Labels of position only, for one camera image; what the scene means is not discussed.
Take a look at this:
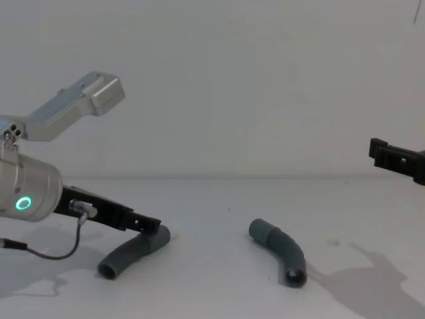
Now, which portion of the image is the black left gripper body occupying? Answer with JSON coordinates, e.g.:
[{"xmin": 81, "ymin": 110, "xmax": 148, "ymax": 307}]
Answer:
[{"xmin": 52, "ymin": 185, "xmax": 135, "ymax": 231}]

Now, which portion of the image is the white table cloth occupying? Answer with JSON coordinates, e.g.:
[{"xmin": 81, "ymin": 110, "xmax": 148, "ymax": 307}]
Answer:
[{"xmin": 0, "ymin": 175, "xmax": 425, "ymax": 319}]

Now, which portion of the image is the white curtain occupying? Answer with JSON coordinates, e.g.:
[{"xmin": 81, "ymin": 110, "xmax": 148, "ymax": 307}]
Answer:
[{"xmin": 0, "ymin": 0, "xmax": 425, "ymax": 179}]

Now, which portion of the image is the grey curved pipe elbow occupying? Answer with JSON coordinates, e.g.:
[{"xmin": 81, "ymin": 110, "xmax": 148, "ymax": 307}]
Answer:
[{"xmin": 97, "ymin": 224, "xmax": 171, "ymax": 281}]

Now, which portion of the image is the thin dark gripper cable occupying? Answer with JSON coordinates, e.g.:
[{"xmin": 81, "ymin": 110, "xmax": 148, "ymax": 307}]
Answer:
[{"xmin": 0, "ymin": 199, "xmax": 99, "ymax": 261}]

